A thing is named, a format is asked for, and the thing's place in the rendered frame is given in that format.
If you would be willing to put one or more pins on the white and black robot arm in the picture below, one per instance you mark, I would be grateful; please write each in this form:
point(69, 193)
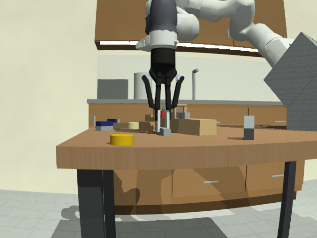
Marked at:
point(171, 21)

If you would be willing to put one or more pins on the yellow short cylinder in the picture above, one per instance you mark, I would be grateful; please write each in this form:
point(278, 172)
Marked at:
point(122, 139)

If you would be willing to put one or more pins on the flat wooden board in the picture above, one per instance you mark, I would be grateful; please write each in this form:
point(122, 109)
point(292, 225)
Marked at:
point(120, 125)

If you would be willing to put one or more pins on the beige roll of tape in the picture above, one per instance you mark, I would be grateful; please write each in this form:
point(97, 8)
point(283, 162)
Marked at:
point(133, 125)

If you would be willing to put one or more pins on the grey square stick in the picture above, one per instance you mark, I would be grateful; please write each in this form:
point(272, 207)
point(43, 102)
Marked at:
point(164, 131)
point(182, 115)

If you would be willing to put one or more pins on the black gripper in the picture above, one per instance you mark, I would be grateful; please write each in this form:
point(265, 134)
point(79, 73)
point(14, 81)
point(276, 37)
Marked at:
point(163, 71)

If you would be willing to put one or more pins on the tan wooden block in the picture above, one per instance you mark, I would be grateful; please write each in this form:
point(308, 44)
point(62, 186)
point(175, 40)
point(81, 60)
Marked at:
point(146, 126)

